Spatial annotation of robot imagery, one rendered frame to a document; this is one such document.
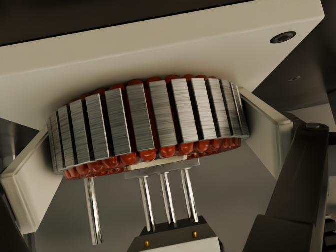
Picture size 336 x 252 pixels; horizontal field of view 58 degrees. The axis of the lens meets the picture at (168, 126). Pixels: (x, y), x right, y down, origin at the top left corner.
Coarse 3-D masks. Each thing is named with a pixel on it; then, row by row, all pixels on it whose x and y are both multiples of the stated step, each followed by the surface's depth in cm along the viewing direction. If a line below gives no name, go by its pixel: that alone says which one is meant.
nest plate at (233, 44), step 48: (288, 0) 11; (0, 48) 11; (48, 48) 11; (96, 48) 11; (144, 48) 11; (192, 48) 12; (240, 48) 13; (288, 48) 14; (0, 96) 13; (48, 96) 14
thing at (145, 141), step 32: (96, 96) 13; (128, 96) 13; (160, 96) 13; (192, 96) 13; (224, 96) 14; (64, 128) 14; (96, 128) 13; (128, 128) 13; (160, 128) 13; (192, 128) 13; (224, 128) 14; (64, 160) 14; (96, 160) 13; (128, 160) 13; (160, 160) 21
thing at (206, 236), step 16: (160, 176) 32; (144, 192) 31; (192, 192) 31; (144, 208) 31; (192, 208) 31; (160, 224) 35; (176, 224) 31; (192, 224) 31; (208, 224) 24; (144, 240) 22; (160, 240) 21; (176, 240) 20; (192, 240) 19; (208, 240) 19
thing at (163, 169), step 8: (184, 160) 30; (192, 160) 30; (144, 168) 30; (152, 168) 30; (160, 168) 30; (168, 168) 30; (176, 168) 30; (184, 168) 31; (128, 176) 30; (136, 176) 30; (144, 176) 31
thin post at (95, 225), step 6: (84, 180) 25; (90, 180) 25; (84, 186) 25; (90, 186) 25; (90, 192) 25; (90, 198) 24; (90, 204) 24; (96, 204) 25; (90, 210) 24; (96, 210) 24; (90, 216) 24; (96, 216) 24; (90, 222) 24; (96, 222) 24; (90, 228) 24; (96, 228) 24; (96, 234) 24; (96, 240) 24
